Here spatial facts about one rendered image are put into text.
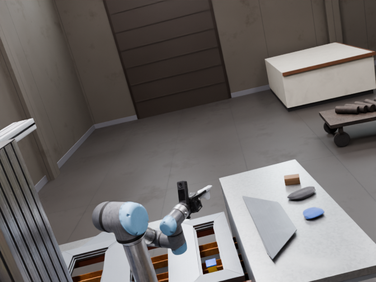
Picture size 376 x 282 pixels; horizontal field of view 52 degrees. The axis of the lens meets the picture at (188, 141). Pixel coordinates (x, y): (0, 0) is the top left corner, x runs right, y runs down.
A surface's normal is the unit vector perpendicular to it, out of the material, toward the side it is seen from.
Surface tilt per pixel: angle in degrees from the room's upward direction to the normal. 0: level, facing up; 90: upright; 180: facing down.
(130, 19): 90
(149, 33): 90
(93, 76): 90
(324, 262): 0
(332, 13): 90
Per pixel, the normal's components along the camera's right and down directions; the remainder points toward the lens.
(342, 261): -0.24, -0.92
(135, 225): 0.82, -0.17
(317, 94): -0.04, 0.33
